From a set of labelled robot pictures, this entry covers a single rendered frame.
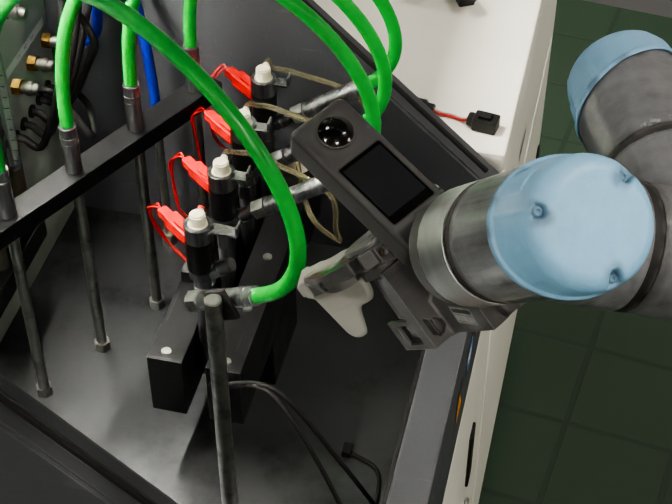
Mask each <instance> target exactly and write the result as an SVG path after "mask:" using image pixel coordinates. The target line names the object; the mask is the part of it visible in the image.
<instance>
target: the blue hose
mask: <svg viewBox="0 0 672 504"><path fill-rule="evenodd" d="M138 13H140V14H141V15H142V16H144V17H145V14H144V10H143V7H142V4H141V2H140V6H139V11H138ZM102 24H103V11H101V10H99V9H97V8H96V7H94V6H92V28H93V30H94V32H95V34H96V36H97V40H98V38H99V36H100V34H101V31H102ZM138 37H139V42H140V46H141V52H142V57H143V62H144V68H145V73H146V79H147V85H148V90H149V96H150V103H151V107H152V106H154V105H155V104H157V103H158V102H160V101H161V99H160V92H159V86H158V80H157V74H156V69H155V63H154V57H153V52H152V46H151V44H149V43H148V42H147V41H146V40H144V39H143V38H142V37H141V36H139V35H138ZM89 45H90V41H89V37H88V35H87V36H86V41H85V46H84V47H86V46H89Z"/></svg>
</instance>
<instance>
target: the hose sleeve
mask: <svg viewBox="0 0 672 504"><path fill-rule="evenodd" d="M257 287H260V286H257V285H254V286H250V285H248V286H239V287H232V288H221V289H225V291H226V292H227V294H228V296H229V298H230V299H231V301H232V303H233V305H234V306H235V308H239V307H240V308H245V307H253V306H259V305H261V304H262V303H260V304H256V303H254V302H253V301H252V299H251V292H252V290H253V289H254V288H257ZM221 289H219V288H215V289H208V290H201V291H200V292H199V293H198V294H197V296H196V303H197V306H198V307H199V308H200V309H202V310H205V309H204V298H205V297H204V295H203V292H204V291H209V290H221Z"/></svg>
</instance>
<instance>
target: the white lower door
mask: <svg viewBox="0 0 672 504"><path fill-rule="evenodd" d="M485 337H486V331H481V332H480V337H479V341H478V346H477V350H476V355H475V359H474V364H473V368H472V373H471V377H470V382H469V386H468V391H467V395H466V400H465V404H464V409H463V413H462V418H461V422H460V427H459V431H458V436H457V440H456V445H455V449H454V454H453V458H452V463H451V467H450V472H449V476H448V481H447V485H446V490H445V494H444V499H443V503H442V504H469V492H470V482H471V472H472V463H473V453H474V443H475V434H476V424H477V414H478V404H479V395H480V385H481V375H482V366H483V356H484V346H485Z"/></svg>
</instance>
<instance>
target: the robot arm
mask: <svg viewBox="0 0 672 504"><path fill-rule="evenodd" d="M567 93H568V99H569V102H570V109H571V112H572V116H573V119H574V122H575V130H576V134H577V136H578V138H579V140H580V142H581V143H582V144H583V145H584V147H585V149H586V152H587V153H576V154H554V155H548V156H544V157H541V158H537V159H535V160H532V161H530V162H528V163H526V164H524V165H522V166H521V167H519V168H515V169H512V170H509V171H506V172H502V173H499V174H496V175H493V176H490V177H486V178H483V179H480V180H477V181H474V182H470V183H467V184H464V185H461V186H458V187H455V188H452V189H449V190H447V191H446V192H444V190H443V189H442V188H439V187H438V185H436V184H433V183H432V182H430V181H429V180H428V179H427V178H426V177H425V176H424V175H423V174H422V173H421V172H420V171H419V170H418V169H417V168H416V167H415V166H414V165H413V164H411V163H410V162H409V161H408V160H407V159H406V158H405V157H404V156H403V155H402V154H401V153H400V152H399V151H398V150H397V149H396V148H395V147H394V146H393V145H391V144H390V143H389V142H388V141H387V140H386V139H385V138H384V137H383V136H382V135H381V134H380V133H379V132H378V131H377V130H376V129H375V128H374V127H372V126H371V125H370V124H369V123H368V122H367V121H366V120H365V119H364V118H363V117H362V116H361V115H360V114H359V113H358V112H357V111H356V110H355V109H353V108H352V107H351V106H350V105H349V104H348V103H347V102H346V101H345V100H343V99H337V100H335V101H334V102H332V103H331V104H330V105H328V106H327V107H325V108H324V109H323V110H321V111H320V112H319V113H317V114H316V115H315V116H313V117H312V118H311V119H309V120H308V121H307V122H305V123H304V124H303V125H301V126H300V127H299V128H297V129H296V130H294V131H293V132H292V134H291V153H292V155H293V156H294V157H295V158H296V159H297V160H298V161H299V162H300V163H301V164H302V165H303V166H304V167H305V168H306V169H307V170H308V171H309V172H310V173H311V174H312V175H313V176H314V177H315V178H316V179H317V180H319V181H320V182H321V183H322V184H323V185H324V186H325V187H326V188H327V189H328V190H329V191H330V192H331V193H332V194H333V195H334V196H335V197H336V198H337V199H338V200H339V201H340V202H341V203H342V204H343V205H344V206H345V207H346V208H347V209H348V210H349V211H350V212H351V213H352V214H353V215H354V216H355V217H356V218H357V219H358V220H359V221H360V222H361V223H362V224H363V225H364V226H365V227H366V228H367V229H368V230H369V231H368V232H366V233H365V234H364V235H363V236H361V237H360V238H359V239H358V240H356V241H355V242H354V243H353V244H352V245H351V246H350V247H349V248H348V249H345V250H343V251H341V252H339V253H338V254H336V255H335V256H333V257H331V258H329V259H327V260H325V261H320V262H318V263H317V264H315V265H313V266H310V267H309V266H307V267H306V268H305V269H303V270H302V271H301V274H300V278H299V282H298V285H297V289H298V290H299V292H300V293H301V295H302V296H303V297H307V298H308V299H309V298H310V299H314V300H316V301H317V302H318V303H319V304H320V305H321V306H322V307H323V308H324V309H325V310H326V311H327V312H328V313H329V314H330V315H331V316H332V317H333V318H334V319H335V320H336V321H337V322H338V323H339V324H340V325H341V327H342V328H343V329H344V330H345V331H346V332H347V333H349V334H350V335H352V336H354V337H363V336H364V335H366V334H367V326H366V323H365V319H364V316H363V313H362V305H363V304H365V303H367V302H369V301H370V300H372V298H373V288H372V286H371V284H370V281H374V282H375V284H376V285H377V287H378V288H379V289H380V291H381V292H382V294H383V295H384V296H383V297H384V298H385V300H386V301H387V302H388V304H389V305H390V307H391V308H392V309H393V311H394V312H395V313H396V315H397V316H398V318H399V319H403V320H398V321H390V322H389V323H388V326H389V327H390V328H391V330H392V331H393V333H394V334H395V335H396V337H397V338H398V339H399V341H400V342H401V343H402V345H403V346H404V348H405V349H406V350H423V349H437V348H438V347H439V346H440V345H442V344H443V343H444V342H445V341H446V340H447V339H449V338H450V337H451V336H453V335H455V334H456V333H460V332H474V331H488V330H495V329H496V328H497V327H499V326H500V325H501V324H502V323H503V322H504V321H505V320H506V319H507V318H508V317H509V316H510V315H511V314H512V313H513V312H514V311H515V310H517V309H518V308H520V307H521V306H523V305H524V304H525V303H526V302H533V301H547V302H556V303H562V304H568V305H574V306H580V307H586V308H592V309H598V310H604V311H615V312H620V313H626V314H632V315H638V316H643V317H649V318H655V319H661V320H667V321H672V48H670V46H669V45H668V44H667V43H666V42H665V41H664V40H663V39H661V38H659V37H657V36H655V35H653V34H651V33H648V32H646V31H641V30H624V31H619V32H615V33H612V34H609V35H607V36H605V37H603V38H601V39H599V40H597V41H596V42H594V43H593V44H591V45H590V46H589V47H588V48H587V49H585V50H584V51H583V53H582V54H581V55H580V56H579V57H578V59H577V60H576V62H575V63H574V65H573V67H572V69H571V72H570V74H569V78H568V79H567ZM402 326H405V327H406V328H407V330H408V331H409V333H410V334H411V335H412V337H416V338H420V339H421V341H422V342H423V343H412V341H411V340H410V339H409V337H408V336H407V334H406V333H405V332H404V330H403V329H402V328H401V327H402Z"/></svg>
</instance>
